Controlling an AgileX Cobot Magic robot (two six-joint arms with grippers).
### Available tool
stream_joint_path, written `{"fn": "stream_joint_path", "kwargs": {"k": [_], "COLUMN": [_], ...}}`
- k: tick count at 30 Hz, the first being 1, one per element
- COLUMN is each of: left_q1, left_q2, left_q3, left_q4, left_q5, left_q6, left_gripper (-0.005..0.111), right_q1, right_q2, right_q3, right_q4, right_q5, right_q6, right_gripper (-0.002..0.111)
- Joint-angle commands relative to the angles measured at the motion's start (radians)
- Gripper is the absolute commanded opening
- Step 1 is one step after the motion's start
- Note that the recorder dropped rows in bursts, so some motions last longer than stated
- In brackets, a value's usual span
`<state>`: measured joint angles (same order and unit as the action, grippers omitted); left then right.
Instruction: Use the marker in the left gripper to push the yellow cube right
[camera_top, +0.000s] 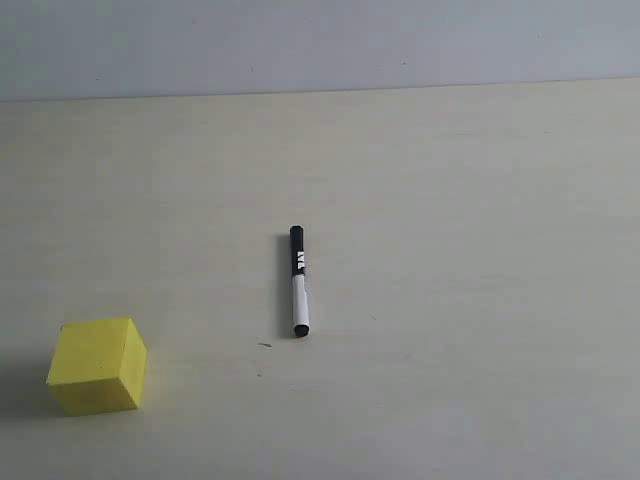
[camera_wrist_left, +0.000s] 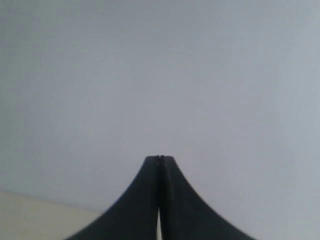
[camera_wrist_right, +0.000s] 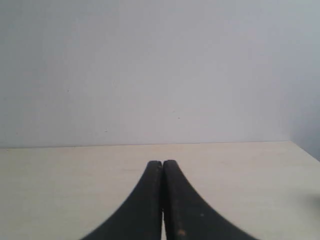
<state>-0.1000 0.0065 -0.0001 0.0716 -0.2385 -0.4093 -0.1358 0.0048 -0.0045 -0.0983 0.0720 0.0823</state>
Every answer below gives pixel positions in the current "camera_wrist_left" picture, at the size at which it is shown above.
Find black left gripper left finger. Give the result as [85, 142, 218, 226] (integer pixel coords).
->
[68, 156, 160, 240]

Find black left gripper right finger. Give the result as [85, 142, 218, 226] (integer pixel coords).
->
[158, 155, 253, 240]

